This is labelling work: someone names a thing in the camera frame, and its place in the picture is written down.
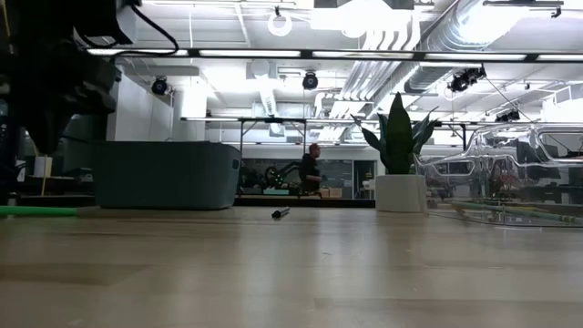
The black ceiling spotlight cluster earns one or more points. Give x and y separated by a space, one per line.
464 79

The white cylinder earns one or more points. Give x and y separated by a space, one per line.
43 166

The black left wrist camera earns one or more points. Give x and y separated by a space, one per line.
105 23

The snake plant in white pot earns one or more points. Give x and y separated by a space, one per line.
401 193

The green pen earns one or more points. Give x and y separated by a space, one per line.
36 211

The black pen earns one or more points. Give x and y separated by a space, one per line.
280 212

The clear plastic bin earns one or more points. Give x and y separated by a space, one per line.
501 157

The cardboard box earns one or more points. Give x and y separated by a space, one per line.
334 192

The long ceiling light bar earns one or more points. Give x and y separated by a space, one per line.
250 53

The person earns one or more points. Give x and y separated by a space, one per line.
310 171

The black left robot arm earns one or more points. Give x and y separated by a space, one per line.
45 18

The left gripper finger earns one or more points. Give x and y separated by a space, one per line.
48 132

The metal cylinder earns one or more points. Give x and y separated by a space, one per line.
11 200

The black background table frame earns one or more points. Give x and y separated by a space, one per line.
273 120

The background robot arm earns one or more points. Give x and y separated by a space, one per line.
275 175

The silver ventilation duct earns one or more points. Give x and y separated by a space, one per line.
455 32

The teal plastic bin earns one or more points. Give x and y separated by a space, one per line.
164 177

